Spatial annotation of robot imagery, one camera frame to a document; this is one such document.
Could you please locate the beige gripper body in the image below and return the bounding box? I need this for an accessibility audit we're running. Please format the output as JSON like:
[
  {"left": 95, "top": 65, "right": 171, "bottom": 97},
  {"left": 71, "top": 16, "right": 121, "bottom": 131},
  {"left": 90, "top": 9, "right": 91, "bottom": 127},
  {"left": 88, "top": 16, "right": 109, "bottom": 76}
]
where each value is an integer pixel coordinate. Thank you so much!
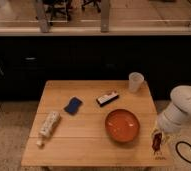
[{"left": 151, "top": 128, "right": 169, "bottom": 155}]

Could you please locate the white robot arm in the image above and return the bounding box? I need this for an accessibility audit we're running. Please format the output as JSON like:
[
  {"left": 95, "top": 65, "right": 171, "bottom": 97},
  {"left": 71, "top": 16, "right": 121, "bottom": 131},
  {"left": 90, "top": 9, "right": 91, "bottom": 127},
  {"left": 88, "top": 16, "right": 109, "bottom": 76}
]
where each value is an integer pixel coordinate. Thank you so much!
[{"left": 151, "top": 85, "right": 191, "bottom": 153}]

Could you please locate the orange ceramic bowl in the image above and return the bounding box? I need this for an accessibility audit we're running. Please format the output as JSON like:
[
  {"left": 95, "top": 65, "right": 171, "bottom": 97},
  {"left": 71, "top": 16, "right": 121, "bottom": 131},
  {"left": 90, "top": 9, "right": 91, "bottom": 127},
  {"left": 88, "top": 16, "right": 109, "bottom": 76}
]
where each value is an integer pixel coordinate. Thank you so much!
[{"left": 105, "top": 109, "right": 140, "bottom": 143}]

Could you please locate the clear plastic cup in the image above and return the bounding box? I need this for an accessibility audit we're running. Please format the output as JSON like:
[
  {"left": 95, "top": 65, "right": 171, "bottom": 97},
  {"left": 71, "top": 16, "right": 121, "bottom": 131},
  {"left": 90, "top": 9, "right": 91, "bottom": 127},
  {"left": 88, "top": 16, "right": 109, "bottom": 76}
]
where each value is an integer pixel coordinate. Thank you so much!
[{"left": 129, "top": 72, "right": 144, "bottom": 93}]

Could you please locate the black and white eraser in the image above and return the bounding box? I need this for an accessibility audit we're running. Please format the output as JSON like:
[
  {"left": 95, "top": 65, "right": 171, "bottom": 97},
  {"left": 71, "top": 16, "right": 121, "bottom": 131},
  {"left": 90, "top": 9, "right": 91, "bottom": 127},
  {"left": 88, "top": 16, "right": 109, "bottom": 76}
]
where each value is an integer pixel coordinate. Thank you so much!
[{"left": 96, "top": 91, "right": 119, "bottom": 107}]

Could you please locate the wooden table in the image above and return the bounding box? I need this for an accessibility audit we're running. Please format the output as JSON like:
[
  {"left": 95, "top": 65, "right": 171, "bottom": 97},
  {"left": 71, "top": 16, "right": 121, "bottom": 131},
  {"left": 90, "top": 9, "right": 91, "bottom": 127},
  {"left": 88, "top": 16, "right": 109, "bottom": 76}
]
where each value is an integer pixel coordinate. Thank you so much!
[{"left": 21, "top": 80, "right": 172, "bottom": 167}]

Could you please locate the blue sponge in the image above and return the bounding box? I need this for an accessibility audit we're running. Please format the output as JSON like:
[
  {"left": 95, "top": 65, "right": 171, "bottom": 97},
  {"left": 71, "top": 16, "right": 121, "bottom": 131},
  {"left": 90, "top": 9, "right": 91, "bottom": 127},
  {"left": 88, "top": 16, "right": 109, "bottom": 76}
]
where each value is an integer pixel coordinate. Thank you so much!
[{"left": 64, "top": 97, "right": 82, "bottom": 115}]

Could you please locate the dark cabinet counter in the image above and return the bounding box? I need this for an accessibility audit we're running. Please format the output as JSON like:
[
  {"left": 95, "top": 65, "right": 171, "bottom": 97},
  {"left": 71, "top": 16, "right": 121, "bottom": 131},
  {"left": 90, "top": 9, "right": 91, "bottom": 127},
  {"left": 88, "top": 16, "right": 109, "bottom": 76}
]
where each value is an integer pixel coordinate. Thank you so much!
[{"left": 0, "top": 35, "right": 191, "bottom": 101}]

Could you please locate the black office chair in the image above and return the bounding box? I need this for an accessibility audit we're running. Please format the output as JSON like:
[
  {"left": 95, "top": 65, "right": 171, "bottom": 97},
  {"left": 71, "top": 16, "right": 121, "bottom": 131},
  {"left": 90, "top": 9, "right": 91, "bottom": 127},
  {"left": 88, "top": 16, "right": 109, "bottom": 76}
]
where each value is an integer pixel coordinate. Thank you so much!
[{"left": 42, "top": 0, "right": 71, "bottom": 21}]

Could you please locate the black cable right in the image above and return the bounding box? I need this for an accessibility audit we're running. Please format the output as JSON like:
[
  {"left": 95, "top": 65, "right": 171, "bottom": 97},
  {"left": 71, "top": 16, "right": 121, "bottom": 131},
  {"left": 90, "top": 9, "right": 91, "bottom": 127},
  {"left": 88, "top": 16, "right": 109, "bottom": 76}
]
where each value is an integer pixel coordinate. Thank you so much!
[{"left": 175, "top": 141, "right": 191, "bottom": 171}]

